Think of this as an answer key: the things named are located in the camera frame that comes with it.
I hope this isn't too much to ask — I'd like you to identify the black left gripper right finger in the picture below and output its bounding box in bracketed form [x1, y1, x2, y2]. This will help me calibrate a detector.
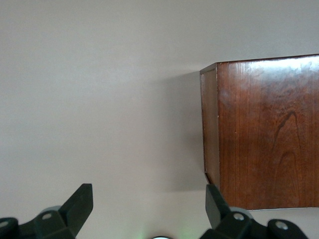
[199, 184, 309, 239]

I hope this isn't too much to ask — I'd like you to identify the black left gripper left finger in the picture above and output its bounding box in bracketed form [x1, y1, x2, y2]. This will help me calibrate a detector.
[0, 183, 94, 239]

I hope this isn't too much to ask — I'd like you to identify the dark wooden cabinet box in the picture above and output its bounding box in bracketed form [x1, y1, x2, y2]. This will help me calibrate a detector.
[199, 54, 319, 212]

